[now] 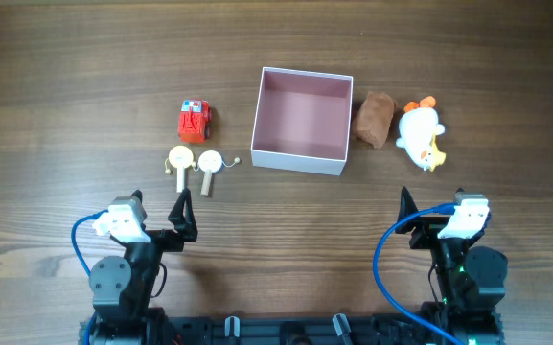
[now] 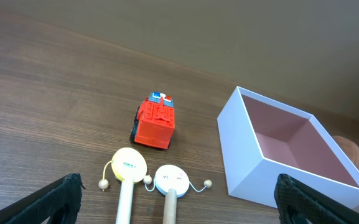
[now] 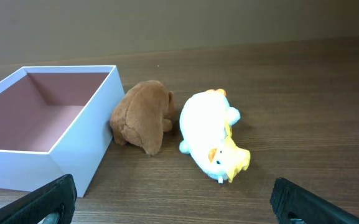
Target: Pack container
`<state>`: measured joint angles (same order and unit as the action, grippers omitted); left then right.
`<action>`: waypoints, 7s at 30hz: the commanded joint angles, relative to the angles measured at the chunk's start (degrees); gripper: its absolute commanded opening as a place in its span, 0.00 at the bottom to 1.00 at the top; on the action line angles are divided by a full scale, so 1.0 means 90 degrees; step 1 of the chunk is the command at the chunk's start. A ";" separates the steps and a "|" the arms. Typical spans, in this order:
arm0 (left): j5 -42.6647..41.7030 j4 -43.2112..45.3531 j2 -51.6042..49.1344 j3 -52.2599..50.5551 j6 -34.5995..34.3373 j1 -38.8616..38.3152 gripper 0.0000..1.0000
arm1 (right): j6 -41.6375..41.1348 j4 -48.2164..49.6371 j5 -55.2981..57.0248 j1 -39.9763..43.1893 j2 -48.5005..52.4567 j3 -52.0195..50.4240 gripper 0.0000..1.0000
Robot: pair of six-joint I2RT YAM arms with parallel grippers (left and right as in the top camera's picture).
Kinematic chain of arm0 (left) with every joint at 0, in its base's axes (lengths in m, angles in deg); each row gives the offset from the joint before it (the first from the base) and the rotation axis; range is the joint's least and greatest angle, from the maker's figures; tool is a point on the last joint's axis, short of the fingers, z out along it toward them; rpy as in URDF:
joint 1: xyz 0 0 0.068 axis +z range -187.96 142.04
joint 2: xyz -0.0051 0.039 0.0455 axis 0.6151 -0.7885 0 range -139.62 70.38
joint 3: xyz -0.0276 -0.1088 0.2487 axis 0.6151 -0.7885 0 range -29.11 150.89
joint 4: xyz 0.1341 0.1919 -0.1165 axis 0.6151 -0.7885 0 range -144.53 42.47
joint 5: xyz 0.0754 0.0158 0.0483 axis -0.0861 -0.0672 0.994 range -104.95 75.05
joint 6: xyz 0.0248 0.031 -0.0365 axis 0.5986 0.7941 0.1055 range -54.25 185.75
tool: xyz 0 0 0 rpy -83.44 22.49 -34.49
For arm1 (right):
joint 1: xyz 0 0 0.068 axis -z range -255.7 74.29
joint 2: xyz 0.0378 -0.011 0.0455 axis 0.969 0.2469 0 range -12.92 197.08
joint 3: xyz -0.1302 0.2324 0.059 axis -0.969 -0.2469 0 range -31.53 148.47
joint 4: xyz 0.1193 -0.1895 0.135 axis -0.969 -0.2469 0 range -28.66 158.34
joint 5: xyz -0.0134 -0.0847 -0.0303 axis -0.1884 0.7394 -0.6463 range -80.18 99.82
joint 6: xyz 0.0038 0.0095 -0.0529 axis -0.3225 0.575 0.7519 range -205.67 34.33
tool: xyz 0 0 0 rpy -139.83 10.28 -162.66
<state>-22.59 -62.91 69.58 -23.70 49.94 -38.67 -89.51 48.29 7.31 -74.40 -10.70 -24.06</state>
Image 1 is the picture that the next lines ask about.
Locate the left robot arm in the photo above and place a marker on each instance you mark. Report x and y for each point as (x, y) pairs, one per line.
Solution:
(122, 286)

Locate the yellow wooden rattle drum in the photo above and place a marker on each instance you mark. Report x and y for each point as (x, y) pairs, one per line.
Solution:
(179, 160)

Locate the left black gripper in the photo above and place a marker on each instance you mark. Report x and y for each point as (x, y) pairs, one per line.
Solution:
(184, 225)

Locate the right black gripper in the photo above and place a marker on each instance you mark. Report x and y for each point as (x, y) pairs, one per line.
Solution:
(427, 229)

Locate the pink open cardboard box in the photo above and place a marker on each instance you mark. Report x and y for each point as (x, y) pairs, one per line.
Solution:
(302, 121)

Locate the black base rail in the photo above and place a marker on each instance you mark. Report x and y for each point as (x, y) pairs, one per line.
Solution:
(339, 329)

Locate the brown plush toy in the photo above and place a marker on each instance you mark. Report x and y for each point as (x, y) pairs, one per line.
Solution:
(374, 118)

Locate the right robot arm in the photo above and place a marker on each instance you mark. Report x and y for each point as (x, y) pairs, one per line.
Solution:
(471, 280)

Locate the white pig rattle drum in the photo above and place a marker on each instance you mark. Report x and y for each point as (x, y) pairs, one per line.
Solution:
(210, 162)

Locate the white duck plush toy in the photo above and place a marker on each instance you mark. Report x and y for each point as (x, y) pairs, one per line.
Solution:
(418, 129)

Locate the red toy fire truck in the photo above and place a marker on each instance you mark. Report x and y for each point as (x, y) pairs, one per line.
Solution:
(194, 121)

